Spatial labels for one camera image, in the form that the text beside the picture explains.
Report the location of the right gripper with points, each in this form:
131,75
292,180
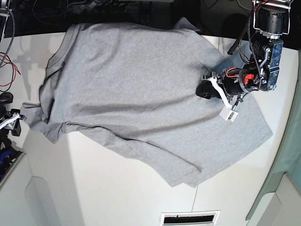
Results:
5,99

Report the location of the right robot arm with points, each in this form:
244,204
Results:
7,18

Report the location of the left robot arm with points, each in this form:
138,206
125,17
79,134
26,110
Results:
268,21

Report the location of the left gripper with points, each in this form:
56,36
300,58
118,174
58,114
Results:
234,82

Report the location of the grey t-shirt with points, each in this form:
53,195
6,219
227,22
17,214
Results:
132,89

